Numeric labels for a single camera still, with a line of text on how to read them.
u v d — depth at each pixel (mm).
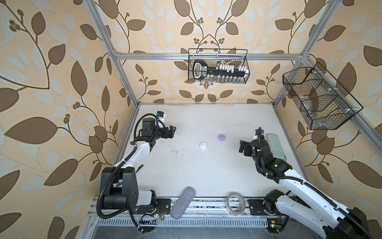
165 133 787
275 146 940
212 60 841
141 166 879
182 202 726
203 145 961
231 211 709
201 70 831
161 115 771
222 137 994
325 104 723
